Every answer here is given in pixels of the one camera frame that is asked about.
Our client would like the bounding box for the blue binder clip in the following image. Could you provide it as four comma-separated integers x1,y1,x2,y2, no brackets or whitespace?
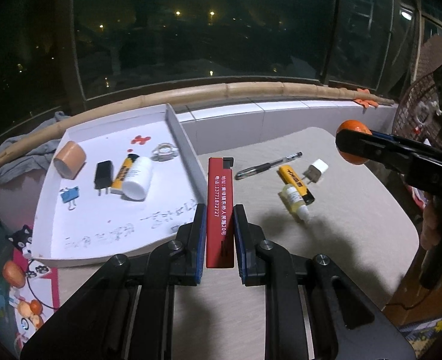
60,186,79,211

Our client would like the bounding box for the cartoon printed mat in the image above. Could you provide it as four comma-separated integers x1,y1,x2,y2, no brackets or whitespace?
0,225,60,359

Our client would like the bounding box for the white round bottle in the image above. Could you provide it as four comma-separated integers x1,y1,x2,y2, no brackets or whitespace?
122,157,153,201

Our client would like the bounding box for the orange tangerine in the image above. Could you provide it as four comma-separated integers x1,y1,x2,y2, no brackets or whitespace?
336,119,372,166

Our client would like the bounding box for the orange cloth on sill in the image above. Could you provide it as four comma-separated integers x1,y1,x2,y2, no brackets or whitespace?
353,88,392,109

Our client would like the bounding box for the small yellow dropper bottle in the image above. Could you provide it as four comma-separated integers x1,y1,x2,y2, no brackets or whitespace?
280,184,310,222

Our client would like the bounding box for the bamboo pole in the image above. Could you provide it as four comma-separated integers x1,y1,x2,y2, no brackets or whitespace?
0,82,397,172

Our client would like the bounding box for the black gel pen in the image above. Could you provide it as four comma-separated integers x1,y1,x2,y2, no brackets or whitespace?
235,152,302,180

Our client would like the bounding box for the tan tape roll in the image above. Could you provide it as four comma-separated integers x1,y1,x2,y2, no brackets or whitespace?
53,141,87,180

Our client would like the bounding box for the white charger plug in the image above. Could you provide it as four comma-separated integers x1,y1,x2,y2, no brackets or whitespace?
303,158,328,183

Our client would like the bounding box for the yellow lighter in tray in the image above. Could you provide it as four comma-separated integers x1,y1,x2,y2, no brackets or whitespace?
110,154,139,194

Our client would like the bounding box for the grey cloth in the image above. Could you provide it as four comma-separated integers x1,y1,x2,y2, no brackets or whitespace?
0,110,72,186

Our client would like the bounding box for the black charger plug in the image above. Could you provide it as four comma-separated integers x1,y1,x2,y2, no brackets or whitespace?
94,160,114,196

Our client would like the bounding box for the yellow black lighter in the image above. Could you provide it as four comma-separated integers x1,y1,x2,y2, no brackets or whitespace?
278,165,316,205

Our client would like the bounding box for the white cardboard tray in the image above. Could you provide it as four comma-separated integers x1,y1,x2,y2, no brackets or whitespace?
31,104,207,267

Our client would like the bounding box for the cartoon acrylic keychain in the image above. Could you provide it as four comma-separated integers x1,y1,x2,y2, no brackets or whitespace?
151,142,179,162

